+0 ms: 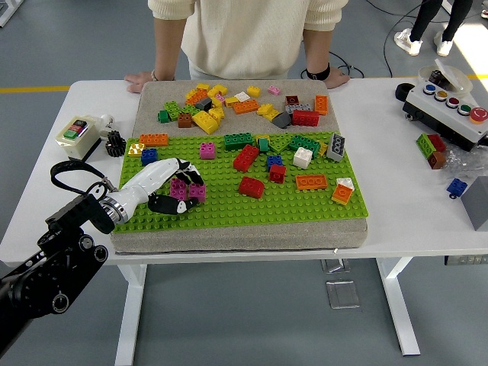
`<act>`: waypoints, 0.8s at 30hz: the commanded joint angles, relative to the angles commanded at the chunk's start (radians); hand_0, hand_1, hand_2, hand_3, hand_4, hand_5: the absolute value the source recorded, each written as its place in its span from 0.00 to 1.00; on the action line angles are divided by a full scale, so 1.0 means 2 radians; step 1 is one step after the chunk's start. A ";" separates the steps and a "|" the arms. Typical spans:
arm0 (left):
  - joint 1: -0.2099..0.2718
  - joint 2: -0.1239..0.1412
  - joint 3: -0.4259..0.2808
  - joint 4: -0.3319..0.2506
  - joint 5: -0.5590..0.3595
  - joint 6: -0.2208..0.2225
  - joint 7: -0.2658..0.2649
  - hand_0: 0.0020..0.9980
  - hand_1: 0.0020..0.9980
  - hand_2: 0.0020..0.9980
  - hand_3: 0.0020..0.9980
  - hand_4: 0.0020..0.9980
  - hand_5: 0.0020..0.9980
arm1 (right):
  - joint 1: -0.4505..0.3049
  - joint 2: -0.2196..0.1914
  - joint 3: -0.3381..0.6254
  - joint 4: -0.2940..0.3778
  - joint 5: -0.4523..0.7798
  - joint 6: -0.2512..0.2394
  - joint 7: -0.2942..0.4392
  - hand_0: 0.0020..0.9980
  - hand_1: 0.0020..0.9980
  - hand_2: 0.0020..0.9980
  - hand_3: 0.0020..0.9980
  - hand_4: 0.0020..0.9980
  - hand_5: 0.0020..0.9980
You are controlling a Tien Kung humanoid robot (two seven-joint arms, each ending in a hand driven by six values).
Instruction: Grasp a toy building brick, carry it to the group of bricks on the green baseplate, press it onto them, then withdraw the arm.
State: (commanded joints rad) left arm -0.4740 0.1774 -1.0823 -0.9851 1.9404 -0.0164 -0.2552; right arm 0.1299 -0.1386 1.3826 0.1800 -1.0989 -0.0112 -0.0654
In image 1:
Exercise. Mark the person's right hand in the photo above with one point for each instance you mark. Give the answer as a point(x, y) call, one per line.
point(137, 81)

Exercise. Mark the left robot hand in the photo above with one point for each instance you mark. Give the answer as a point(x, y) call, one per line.
point(148, 177)

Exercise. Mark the person's left hand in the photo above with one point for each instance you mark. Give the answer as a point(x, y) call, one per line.
point(337, 78)

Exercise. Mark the grey brick with black holes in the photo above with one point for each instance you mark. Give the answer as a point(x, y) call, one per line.
point(336, 147)

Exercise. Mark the dark green 2x4 brick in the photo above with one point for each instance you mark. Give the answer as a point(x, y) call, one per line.
point(238, 142)
point(304, 144)

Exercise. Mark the white 2x2 brick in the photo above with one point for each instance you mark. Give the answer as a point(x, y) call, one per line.
point(302, 157)

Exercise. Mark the red 2x4 brick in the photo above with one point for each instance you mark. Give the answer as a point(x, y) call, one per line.
point(305, 119)
point(246, 157)

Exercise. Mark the blue 2x2 brick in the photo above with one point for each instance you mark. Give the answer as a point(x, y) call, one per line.
point(274, 160)
point(149, 156)

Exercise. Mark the red sloped brick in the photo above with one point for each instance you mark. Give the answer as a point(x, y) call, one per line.
point(251, 187)

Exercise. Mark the red 2x2 brick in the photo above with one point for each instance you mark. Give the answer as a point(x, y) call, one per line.
point(277, 173)

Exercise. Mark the person's left forearm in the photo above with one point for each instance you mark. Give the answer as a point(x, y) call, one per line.
point(316, 49)

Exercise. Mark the person's right forearm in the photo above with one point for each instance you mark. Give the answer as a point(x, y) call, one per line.
point(167, 45)

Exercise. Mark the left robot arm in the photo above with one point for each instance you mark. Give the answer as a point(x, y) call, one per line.
point(45, 274)

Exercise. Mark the yellow 2x2 brick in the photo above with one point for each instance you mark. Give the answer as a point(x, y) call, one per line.
point(323, 149)
point(254, 91)
point(136, 149)

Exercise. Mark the small dark green brick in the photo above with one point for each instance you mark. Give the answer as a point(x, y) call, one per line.
point(164, 116)

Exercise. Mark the lime green 2x4 brick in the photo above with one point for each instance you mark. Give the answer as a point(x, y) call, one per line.
point(174, 110)

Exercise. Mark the brown 2x2 brick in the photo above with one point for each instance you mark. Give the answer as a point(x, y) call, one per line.
point(293, 100)
point(185, 121)

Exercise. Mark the small pink brick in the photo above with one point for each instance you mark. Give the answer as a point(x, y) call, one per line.
point(274, 90)
point(220, 98)

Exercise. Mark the dark grey sloped brick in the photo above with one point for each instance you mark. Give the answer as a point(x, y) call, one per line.
point(283, 120)

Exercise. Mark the large yellow sloped brick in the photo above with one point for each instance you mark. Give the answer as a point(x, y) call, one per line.
point(206, 121)

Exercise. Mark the yellow 2x3 brick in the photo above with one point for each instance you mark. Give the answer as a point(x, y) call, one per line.
point(218, 90)

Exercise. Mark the small yellow brick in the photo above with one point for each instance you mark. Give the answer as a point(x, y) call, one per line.
point(231, 101)

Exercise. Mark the small white brick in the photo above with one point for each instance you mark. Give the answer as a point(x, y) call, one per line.
point(242, 97)

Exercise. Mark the green baseplate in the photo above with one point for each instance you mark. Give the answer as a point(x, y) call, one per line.
point(248, 207)

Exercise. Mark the white sloped brick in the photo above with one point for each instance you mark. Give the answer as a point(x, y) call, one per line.
point(346, 183)

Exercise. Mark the orange sloped brick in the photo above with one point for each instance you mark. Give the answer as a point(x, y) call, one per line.
point(340, 195)

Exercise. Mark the black smartwatch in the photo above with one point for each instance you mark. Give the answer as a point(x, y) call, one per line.
point(318, 72)

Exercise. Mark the grey flat plate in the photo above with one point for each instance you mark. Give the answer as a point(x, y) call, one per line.
point(301, 108)

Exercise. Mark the black gear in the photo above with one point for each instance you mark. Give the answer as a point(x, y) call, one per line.
point(115, 144)

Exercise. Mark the white bulb-shaped part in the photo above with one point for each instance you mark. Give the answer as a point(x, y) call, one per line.
point(107, 122)

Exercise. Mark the black tape roll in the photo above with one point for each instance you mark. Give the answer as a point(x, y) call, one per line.
point(400, 93)

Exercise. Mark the white shoe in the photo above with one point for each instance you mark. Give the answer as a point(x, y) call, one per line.
point(409, 43)
point(444, 47)

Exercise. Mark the lime green flat plate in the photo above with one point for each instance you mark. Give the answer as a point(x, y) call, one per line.
point(279, 144)

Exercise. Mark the small black device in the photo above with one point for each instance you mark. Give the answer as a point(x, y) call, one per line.
point(437, 78)

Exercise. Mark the person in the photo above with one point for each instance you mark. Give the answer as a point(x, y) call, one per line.
point(419, 19)
point(244, 34)

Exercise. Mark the white button control box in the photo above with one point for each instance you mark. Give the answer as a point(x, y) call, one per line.
point(438, 114)

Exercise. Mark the grey-brown mat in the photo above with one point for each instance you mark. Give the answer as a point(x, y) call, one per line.
point(236, 240)

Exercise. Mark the clear round container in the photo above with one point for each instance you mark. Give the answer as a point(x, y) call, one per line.
point(459, 78)

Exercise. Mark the white table leg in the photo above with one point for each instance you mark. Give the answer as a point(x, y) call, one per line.
point(396, 305)
point(131, 312)

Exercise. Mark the clear plastic bag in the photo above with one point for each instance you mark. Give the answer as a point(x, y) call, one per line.
point(463, 164)

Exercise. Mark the small clear plastic box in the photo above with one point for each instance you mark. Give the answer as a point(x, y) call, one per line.
point(333, 266)

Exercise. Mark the grey box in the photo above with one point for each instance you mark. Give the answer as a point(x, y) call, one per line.
point(478, 206)

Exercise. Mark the large clear plastic box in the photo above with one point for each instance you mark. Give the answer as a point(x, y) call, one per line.
point(343, 295)

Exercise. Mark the table control panel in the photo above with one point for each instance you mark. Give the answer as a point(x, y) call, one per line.
point(467, 261)

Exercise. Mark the cream switch box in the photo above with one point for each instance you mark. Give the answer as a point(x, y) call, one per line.
point(78, 141)

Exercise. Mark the white furniture frame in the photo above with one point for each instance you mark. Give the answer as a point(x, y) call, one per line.
point(8, 10)

